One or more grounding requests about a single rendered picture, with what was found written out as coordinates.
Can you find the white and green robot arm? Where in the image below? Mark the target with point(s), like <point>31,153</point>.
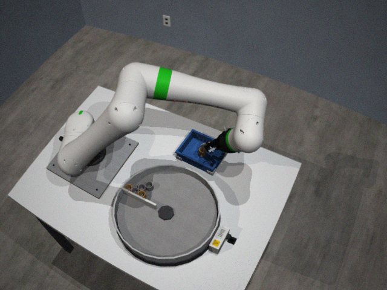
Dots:
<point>85,140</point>

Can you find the blue crate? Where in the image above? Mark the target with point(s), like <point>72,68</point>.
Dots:
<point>189,148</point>

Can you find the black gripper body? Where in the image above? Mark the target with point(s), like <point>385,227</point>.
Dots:
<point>217,144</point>

